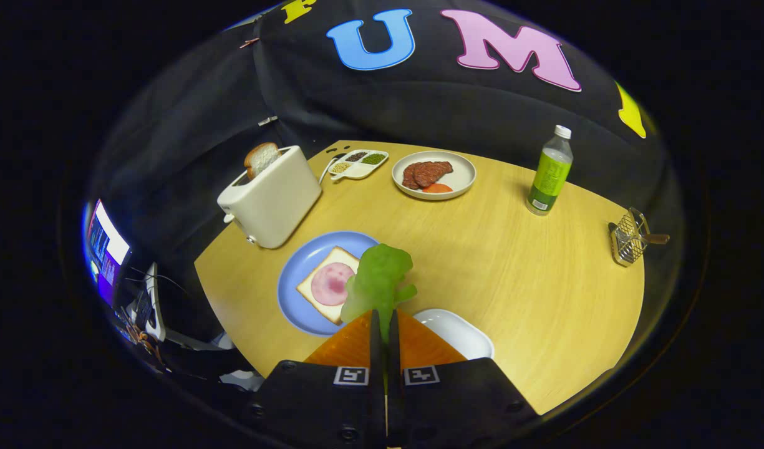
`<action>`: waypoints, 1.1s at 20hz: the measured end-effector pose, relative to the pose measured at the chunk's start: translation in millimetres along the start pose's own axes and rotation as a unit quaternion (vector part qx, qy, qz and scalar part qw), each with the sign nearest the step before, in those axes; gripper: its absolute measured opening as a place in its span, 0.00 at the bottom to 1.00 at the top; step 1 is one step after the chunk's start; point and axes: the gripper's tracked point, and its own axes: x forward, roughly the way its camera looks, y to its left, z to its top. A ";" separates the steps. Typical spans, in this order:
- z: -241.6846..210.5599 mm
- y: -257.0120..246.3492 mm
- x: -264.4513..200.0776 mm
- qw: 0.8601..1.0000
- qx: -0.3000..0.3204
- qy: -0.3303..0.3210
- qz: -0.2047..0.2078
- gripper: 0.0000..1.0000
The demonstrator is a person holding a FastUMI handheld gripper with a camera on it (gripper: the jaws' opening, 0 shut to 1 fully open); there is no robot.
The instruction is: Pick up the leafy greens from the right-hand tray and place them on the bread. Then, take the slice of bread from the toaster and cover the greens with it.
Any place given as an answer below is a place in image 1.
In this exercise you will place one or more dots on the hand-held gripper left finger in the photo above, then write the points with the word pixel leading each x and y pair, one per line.
pixel 375 343

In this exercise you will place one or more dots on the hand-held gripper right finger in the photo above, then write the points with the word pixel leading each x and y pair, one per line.
pixel 393 349

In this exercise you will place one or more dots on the green lettuce leaf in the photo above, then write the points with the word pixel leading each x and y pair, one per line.
pixel 378 280

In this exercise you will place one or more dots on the bread slice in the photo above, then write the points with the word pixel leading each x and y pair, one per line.
pixel 261 157

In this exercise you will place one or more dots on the white rectangular plate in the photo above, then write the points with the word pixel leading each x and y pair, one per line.
pixel 463 333

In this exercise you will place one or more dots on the pink ham slice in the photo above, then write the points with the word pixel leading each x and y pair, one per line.
pixel 330 284

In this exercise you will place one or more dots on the square toast slice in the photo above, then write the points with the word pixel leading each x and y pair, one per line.
pixel 316 296

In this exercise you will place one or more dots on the blue plate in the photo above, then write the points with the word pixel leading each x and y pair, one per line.
pixel 307 255

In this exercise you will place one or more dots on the orange tomato slice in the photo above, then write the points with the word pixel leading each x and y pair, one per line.
pixel 438 188

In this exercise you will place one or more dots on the brown meat slice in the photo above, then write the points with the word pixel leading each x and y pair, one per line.
pixel 433 171
pixel 410 178

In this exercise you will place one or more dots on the white divided dish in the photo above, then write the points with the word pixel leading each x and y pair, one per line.
pixel 360 171

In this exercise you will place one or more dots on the white toaster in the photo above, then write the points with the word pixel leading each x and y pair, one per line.
pixel 275 199

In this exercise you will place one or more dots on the pile of yellow beans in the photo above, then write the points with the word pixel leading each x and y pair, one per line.
pixel 339 167

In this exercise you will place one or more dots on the pile of green beans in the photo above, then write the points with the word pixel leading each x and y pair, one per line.
pixel 373 159

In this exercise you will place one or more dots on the pile of dark beans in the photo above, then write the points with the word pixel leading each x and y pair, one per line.
pixel 357 156

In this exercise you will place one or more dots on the round white plate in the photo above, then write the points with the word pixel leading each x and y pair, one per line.
pixel 461 174

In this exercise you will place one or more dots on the white stand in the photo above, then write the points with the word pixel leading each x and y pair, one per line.
pixel 152 302

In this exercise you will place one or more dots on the green label bottle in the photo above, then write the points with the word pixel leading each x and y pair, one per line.
pixel 549 178

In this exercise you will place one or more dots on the black backdrop cloth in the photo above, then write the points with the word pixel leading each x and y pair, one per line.
pixel 419 106

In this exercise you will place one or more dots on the white clip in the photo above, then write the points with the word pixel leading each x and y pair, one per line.
pixel 268 120

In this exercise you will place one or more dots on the computer monitor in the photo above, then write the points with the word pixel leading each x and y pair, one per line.
pixel 107 249

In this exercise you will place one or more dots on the pink clip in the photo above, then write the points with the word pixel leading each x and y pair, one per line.
pixel 249 42

